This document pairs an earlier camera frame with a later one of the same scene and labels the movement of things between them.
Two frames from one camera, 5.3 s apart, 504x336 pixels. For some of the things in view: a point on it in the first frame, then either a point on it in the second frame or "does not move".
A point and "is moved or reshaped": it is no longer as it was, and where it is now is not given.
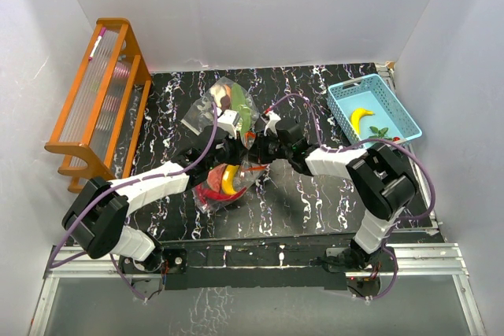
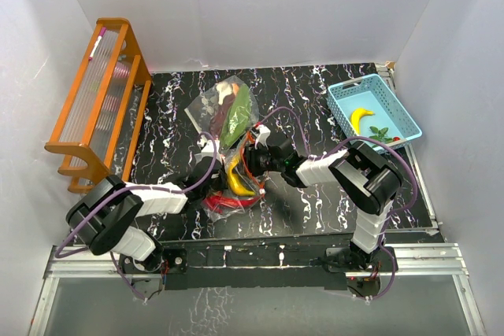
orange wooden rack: x=104 y=114 does not move
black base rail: x=304 y=264 does not move
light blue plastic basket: x=369 y=109 does not move
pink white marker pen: x=96 y=43 does not move
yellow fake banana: x=356 y=115 does not move
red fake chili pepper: x=204 y=195 is moved or reshaped
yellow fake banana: x=227 y=179 is moved or reshaped
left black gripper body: x=229 y=153 to x=220 y=184
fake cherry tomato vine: x=380 y=134 does not move
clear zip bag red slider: x=227 y=183 is moved or reshaped
